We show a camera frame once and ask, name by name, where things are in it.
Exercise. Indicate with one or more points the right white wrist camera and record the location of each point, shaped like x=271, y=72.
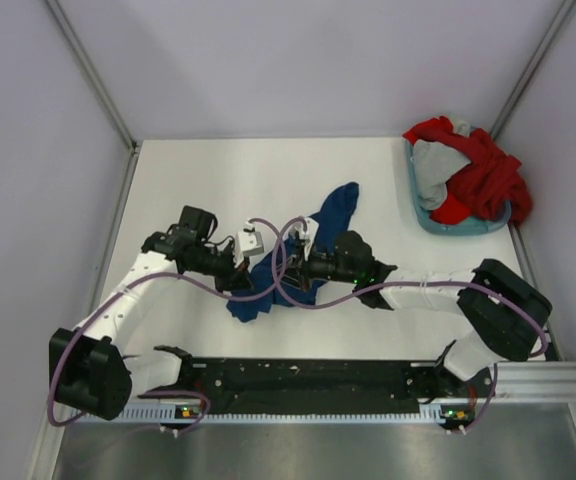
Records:
x=304, y=231

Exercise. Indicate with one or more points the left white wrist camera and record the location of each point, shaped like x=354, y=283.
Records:
x=248, y=242

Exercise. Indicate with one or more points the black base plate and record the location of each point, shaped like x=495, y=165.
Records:
x=315, y=386

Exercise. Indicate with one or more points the right aluminium corner post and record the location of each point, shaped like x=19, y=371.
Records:
x=563, y=16

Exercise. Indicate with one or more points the blue t shirt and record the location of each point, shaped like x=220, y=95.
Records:
x=333, y=218

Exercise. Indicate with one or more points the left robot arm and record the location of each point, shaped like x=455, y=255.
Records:
x=90, y=368

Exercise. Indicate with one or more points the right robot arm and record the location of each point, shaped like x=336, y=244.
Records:
x=507, y=315

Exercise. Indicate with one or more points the aluminium corner post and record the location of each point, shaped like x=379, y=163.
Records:
x=563, y=16
x=89, y=72

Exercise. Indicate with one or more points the red t shirt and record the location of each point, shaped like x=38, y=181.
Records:
x=480, y=189

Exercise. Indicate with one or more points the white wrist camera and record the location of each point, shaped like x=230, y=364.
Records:
x=248, y=242
x=304, y=231

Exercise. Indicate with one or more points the aluminium frame rail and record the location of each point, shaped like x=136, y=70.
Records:
x=520, y=382

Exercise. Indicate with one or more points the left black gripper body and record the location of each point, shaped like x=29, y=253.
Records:
x=218, y=264

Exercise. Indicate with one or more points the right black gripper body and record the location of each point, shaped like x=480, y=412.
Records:
x=319, y=266

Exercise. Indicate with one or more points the grey t shirt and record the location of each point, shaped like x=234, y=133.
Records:
x=435, y=163

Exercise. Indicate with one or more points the left aluminium corner post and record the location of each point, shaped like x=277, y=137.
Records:
x=89, y=72

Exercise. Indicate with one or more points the light blue laundry basket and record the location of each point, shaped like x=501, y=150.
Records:
x=471, y=226

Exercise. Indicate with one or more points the light blue cable duct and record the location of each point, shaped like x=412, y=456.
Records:
x=186, y=413

